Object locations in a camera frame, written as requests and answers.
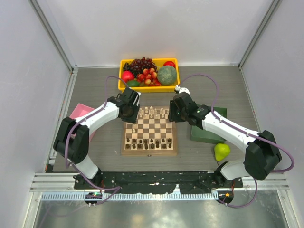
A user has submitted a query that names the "wooden chess board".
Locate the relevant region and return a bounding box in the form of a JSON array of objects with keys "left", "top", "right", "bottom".
[{"left": 121, "top": 106, "right": 178, "bottom": 156}]

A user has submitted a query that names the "pink plastic box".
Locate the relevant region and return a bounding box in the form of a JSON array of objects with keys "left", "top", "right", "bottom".
[{"left": 70, "top": 103, "right": 97, "bottom": 143}]

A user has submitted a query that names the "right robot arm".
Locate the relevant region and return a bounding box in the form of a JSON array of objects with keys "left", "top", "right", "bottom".
[{"left": 169, "top": 92, "right": 282, "bottom": 187}]

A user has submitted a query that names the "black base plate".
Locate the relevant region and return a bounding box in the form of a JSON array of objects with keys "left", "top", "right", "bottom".
[{"left": 74, "top": 171, "right": 244, "bottom": 194}]

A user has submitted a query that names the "green pear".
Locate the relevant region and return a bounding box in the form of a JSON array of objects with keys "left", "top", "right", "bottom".
[{"left": 214, "top": 143, "right": 230, "bottom": 162}]

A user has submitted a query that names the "red apple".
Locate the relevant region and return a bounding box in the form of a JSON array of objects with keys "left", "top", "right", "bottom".
[{"left": 121, "top": 71, "right": 134, "bottom": 83}]

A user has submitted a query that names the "yellow plastic fruit bin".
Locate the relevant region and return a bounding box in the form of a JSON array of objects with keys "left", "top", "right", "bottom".
[{"left": 118, "top": 57, "right": 180, "bottom": 93}]

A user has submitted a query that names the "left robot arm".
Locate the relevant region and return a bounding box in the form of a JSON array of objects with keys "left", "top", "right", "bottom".
[{"left": 53, "top": 88, "right": 141, "bottom": 189}]

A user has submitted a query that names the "green melon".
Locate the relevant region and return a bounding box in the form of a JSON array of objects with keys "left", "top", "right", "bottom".
[{"left": 157, "top": 66, "right": 177, "bottom": 86}]

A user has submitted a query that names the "green tray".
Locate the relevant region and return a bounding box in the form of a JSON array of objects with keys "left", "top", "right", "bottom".
[{"left": 190, "top": 107, "right": 227, "bottom": 145}]

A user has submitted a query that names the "green lime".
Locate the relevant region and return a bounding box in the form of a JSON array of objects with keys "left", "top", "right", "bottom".
[{"left": 127, "top": 80, "right": 140, "bottom": 87}]

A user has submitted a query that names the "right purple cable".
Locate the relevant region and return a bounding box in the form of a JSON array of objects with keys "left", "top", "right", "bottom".
[{"left": 174, "top": 73, "right": 295, "bottom": 209}]

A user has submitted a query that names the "dark grape bunch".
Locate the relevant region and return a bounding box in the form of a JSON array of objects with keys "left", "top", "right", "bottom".
[{"left": 122, "top": 57, "right": 157, "bottom": 76}]

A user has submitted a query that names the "red cherry cluster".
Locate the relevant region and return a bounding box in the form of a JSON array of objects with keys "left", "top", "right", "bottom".
[{"left": 136, "top": 68, "right": 161, "bottom": 87}]

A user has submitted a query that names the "red tomato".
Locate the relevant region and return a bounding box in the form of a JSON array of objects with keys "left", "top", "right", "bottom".
[{"left": 163, "top": 61, "right": 176, "bottom": 68}]

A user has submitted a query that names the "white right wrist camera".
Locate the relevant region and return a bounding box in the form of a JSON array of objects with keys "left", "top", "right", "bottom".
[{"left": 174, "top": 85, "right": 190, "bottom": 94}]

